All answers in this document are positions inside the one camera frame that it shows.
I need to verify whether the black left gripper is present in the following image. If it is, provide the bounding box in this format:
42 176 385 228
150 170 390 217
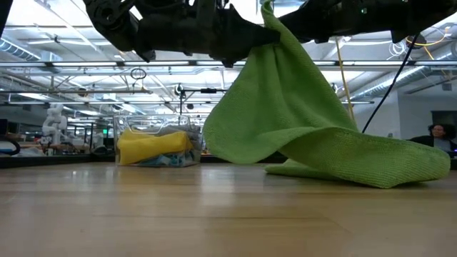
134 0 282 69

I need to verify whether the smooth grey microfiber towel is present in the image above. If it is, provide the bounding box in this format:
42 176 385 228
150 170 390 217
156 124 204 143

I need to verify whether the clear plastic bin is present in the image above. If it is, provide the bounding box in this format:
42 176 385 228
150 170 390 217
113 114 204 168

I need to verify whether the yellow cable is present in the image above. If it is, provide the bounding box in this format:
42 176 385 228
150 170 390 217
334 37 356 121

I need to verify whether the yellow microfiber towel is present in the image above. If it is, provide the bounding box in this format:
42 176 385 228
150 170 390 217
116 128 194 166

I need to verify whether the person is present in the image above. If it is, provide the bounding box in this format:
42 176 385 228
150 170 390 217
408 123 457 158

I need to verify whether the black metal table frame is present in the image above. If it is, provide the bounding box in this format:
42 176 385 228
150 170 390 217
0 152 288 169

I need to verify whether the white robot figure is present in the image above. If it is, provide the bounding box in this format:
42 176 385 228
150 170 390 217
41 103 69 146

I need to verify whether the bright green microfiber towel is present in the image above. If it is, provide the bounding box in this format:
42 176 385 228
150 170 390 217
202 0 452 190

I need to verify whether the light blue microfiber towel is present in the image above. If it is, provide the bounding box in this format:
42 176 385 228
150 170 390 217
138 151 196 168

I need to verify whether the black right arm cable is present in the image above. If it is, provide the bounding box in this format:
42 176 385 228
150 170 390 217
361 33 421 134

